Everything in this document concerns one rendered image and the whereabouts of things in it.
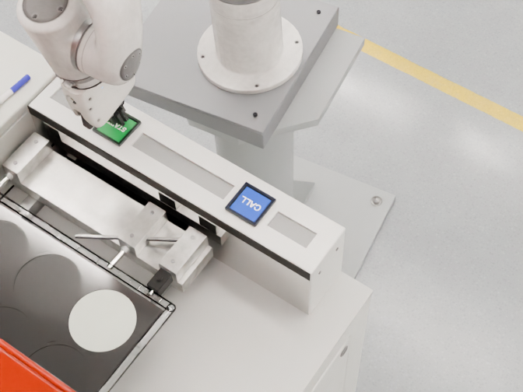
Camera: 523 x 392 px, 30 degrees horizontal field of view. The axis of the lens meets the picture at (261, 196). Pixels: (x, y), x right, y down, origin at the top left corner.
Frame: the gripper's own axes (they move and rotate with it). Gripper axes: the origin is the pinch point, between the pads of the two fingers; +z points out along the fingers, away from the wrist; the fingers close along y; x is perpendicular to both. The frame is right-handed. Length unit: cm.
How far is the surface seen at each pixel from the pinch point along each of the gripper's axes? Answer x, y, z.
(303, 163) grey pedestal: 5, 42, 109
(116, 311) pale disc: -17.8, -25.2, 4.2
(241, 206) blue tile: -25.1, -2.1, 2.6
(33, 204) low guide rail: 8.0, -17.8, 11.0
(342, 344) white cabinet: -46, -9, 21
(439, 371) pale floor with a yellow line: -54, 11, 104
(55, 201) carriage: 3.7, -15.6, 8.3
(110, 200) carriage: -3.6, -10.6, 9.4
